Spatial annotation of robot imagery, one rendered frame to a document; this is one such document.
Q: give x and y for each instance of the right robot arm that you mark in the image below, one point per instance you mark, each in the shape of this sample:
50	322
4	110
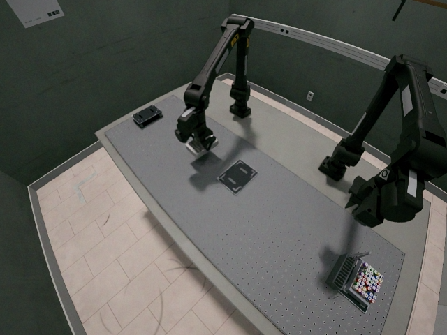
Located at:
196	97

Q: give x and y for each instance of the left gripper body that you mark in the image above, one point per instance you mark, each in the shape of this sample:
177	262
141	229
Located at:
357	183

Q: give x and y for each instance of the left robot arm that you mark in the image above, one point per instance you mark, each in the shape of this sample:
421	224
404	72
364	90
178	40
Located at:
420	156

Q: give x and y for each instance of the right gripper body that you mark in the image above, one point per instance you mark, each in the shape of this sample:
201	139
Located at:
208	132

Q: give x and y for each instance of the white grid rack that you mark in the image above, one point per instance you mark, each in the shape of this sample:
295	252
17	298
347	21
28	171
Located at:
197	148

